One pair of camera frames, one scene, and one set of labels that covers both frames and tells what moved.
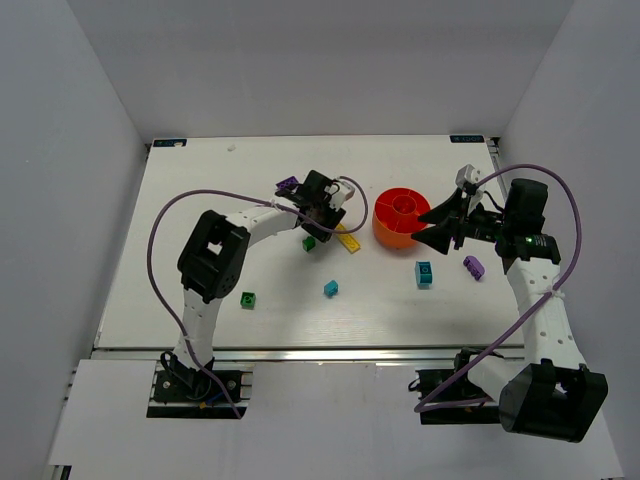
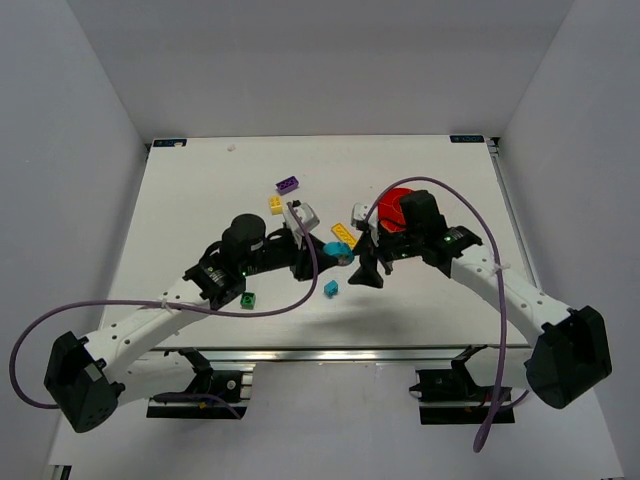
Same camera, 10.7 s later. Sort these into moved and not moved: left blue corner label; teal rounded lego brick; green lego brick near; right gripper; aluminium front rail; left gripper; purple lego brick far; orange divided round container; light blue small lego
Moved: right gripper; teal rounded lego brick; left gripper
Not moved: green lego brick near; light blue small lego; aluminium front rail; purple lego brick far; orange divided round container; left blue corner label
